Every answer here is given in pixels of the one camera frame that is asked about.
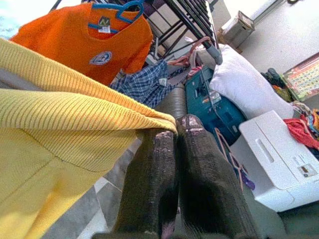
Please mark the red knitted cloth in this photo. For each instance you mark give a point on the red knitted cloth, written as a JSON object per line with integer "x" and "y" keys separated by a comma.
{"x": 301, "y": 132}

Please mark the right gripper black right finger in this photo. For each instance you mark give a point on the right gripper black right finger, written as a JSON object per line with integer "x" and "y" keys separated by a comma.
{"x": 209, "y": 189}

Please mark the dark green leather armchair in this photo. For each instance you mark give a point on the dark green leather armchair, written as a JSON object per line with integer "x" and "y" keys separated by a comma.
{"x": 274, "y": 224}

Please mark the orange shirt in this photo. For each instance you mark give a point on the orange shirt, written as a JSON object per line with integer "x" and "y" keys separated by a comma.
{"x": 74, "y": 42}

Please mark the dark clothes pile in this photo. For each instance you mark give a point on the dark clothes pile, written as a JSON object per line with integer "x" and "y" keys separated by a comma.
{"x": 276, "y": 82}

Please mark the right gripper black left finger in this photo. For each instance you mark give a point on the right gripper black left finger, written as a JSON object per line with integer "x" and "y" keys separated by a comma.
{"x": 152, "y": 186}

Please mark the teal cushion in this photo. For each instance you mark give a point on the teal cushion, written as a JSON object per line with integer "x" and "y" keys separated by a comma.
{"x": 207, "y": 104}

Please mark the black metal drying rack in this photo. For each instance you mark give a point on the black metal drying rack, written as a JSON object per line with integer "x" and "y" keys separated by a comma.
{"x": 184, "y": 22}

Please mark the pink plastic hanger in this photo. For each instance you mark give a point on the pink plastic hanger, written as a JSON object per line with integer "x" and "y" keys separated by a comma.
{"x": 231, "y": 159}
{"x": 192, "y": 56}

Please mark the blue plaid shirt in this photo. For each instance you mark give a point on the blue plaid shirt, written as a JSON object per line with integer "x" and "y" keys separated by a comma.
{"x": 147, "y": 84}

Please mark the colourful alphabet poster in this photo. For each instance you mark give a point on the colourful alphabet poster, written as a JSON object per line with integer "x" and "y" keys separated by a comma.
{"x": 304, "y": 79}

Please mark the blue plastic hanger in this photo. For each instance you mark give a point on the blue plastic hanger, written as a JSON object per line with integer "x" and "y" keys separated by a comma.
{"x": 129, "y": 10}

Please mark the grey cardboard box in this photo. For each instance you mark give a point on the grey cardboard box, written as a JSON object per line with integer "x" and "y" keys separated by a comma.
{"x": 239, "y": 27}

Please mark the purple plastic clip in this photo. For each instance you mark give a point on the purple plastic clip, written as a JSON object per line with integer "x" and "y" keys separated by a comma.
{"x": 249, "y": 181}

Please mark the yellow garment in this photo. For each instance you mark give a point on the yellow garment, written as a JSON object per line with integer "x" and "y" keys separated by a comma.
{"x": 62, "y": 119}

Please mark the white pillow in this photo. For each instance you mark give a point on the white pillow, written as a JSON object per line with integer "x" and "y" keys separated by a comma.
{"x": 244, "y": 84}

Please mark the white printer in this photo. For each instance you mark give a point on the white printer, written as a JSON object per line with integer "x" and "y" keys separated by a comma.
{"x": 274, "y": 161}

